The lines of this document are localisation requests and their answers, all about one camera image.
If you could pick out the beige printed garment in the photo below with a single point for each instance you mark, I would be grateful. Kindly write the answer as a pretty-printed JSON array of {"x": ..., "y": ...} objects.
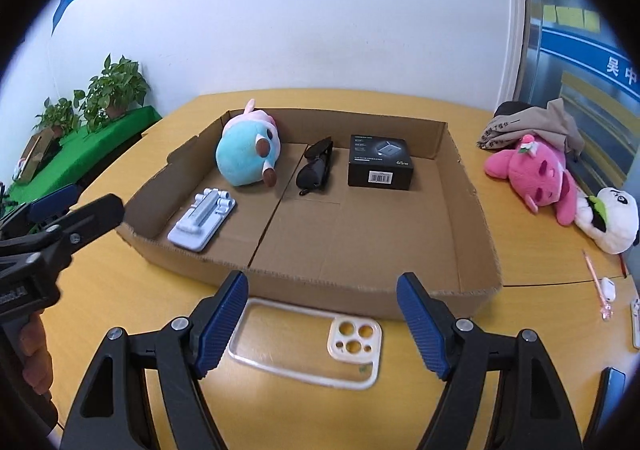
[{"x": 535, "y": 127}]

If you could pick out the person's left hand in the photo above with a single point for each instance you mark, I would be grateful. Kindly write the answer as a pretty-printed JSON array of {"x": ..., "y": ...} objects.
[{"x": 37, "y": 355}]

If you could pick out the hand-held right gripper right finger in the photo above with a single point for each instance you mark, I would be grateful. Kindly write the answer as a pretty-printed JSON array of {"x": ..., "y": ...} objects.
[{"x": 422, "y": 325}]

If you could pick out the shallow cardboard box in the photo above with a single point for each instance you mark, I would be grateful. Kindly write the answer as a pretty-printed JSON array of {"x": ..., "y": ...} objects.
[{"x": 360, "y": 250}]

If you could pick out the black sunglasses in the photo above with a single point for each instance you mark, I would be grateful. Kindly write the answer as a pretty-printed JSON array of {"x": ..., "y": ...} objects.
[{"x": 312, "y": 172}]

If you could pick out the yellow sticky notes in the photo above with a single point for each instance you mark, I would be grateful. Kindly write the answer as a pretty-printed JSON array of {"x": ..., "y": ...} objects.
[{"x": 570, "y": 17}]

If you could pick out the blue glass banner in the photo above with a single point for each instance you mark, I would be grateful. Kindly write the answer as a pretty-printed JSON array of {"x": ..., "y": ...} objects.
[{"x": 585, "y": 52}]

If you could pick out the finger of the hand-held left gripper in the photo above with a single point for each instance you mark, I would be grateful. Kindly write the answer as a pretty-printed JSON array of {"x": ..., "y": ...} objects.
[
  {"x": 95, "y": 215},
  {"x": 52, "y": 200}
]

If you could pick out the black product box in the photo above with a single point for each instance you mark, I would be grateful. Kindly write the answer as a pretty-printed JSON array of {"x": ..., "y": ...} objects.
[{"x": 380, "y": 160}]

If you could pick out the large potted green plant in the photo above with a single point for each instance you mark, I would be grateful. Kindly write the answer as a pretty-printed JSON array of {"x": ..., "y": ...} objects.
[{"x": 115, "y": 87}]

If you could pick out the clear cream phone case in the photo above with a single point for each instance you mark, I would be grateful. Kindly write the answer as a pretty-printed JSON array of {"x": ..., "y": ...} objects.
[{"x": 350, "y": 335}]

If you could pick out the brown carton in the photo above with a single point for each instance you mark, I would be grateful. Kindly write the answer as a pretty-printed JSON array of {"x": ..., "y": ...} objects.
[{"x": 32, "y": 152}]

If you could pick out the black chair back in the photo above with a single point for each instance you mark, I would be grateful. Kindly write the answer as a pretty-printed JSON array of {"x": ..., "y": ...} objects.
[{"x": 510, "y": 109}]

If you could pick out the panda plush toy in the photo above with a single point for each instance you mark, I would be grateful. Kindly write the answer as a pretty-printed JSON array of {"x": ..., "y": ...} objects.
[{"x": 612, "y": 220}]

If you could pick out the blue pig plush toy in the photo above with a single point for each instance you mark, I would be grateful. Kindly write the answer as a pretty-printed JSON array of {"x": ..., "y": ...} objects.
[{"x": 245, "y": 155}]

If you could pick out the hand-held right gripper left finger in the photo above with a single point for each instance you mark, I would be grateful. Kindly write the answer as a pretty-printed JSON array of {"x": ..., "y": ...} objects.
[{"x": 220, "y": 325}]

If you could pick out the black chair armrest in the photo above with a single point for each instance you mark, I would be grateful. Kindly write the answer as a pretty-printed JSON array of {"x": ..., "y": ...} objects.
[{"x": 611, "y": 400}]

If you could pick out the pink plush toy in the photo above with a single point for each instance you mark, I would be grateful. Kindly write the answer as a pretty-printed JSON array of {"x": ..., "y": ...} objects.
[{"x": 537, "y": 175}]

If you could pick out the green covered shelf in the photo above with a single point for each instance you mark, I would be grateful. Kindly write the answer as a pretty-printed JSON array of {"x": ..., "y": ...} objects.
[{"x": 95, "y": 150}]

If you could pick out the white plastic item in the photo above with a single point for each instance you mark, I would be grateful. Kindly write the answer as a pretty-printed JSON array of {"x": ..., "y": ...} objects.
[{"x": 635, "y": 322}]

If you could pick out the pink pen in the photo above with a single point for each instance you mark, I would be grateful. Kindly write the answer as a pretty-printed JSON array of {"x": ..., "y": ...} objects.
[{"x": 597, "y": 285}]

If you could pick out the small potted green plant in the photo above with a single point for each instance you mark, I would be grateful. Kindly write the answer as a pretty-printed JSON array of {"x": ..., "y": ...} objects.
[{"x": 59, "y": 117}]

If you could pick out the white earbud case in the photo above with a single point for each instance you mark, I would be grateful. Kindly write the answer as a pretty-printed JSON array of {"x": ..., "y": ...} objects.
[{"x": 607, "y": 288}]

